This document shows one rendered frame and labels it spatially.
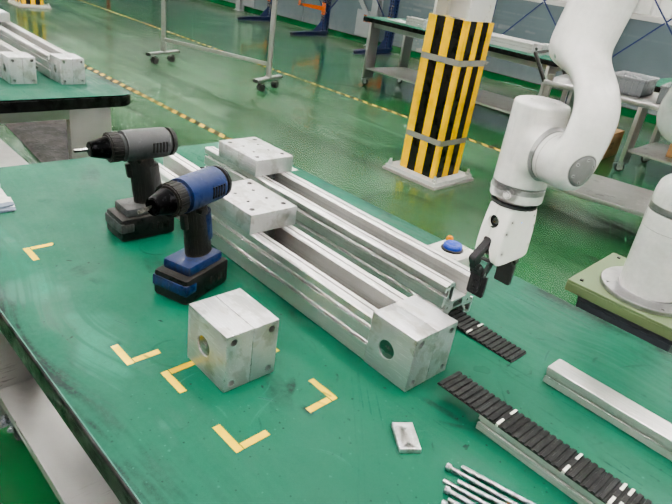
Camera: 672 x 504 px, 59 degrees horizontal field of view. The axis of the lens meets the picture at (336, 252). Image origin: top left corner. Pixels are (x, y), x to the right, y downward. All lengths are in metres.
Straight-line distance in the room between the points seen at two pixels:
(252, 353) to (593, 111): 0.57
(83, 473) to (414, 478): 0.94
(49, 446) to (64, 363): 0.70
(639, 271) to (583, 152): 0.51
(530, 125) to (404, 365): 0.40
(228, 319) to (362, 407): 0.23
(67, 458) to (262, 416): 0.83
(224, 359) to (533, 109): 0.57
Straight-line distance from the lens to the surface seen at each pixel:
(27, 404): 1.75
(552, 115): 0.93
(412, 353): 0.88
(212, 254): 1.08
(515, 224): 0.98
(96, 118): 2.50
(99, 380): 0.90
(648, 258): 1.33
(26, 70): 2.50
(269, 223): 1.13
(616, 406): 1.00
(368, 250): 1.17
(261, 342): 0.86
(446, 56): 4.15
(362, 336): 0.94
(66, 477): 1.55
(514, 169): 0.94
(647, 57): 8.79
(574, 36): 0.94
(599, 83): 0.90
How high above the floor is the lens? 1.35
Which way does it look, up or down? 26 degrees down
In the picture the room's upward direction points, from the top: 9 degrees clockwise
